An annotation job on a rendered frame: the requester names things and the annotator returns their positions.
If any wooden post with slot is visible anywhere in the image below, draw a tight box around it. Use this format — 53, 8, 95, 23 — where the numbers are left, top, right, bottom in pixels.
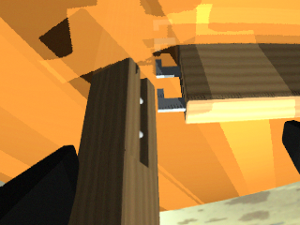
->
67, 57, 160, 225

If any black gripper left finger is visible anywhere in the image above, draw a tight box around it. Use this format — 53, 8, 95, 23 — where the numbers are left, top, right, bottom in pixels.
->
0, 145, 80, 225

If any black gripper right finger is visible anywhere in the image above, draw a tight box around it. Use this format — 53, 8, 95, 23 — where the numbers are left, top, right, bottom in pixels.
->
281, 120, 300, 173

